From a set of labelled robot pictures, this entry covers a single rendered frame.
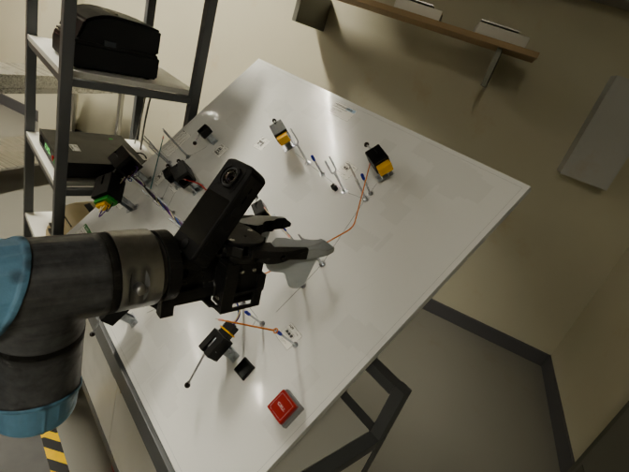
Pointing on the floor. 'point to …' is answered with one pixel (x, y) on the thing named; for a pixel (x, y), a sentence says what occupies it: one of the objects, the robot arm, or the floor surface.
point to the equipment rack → (39, 47)
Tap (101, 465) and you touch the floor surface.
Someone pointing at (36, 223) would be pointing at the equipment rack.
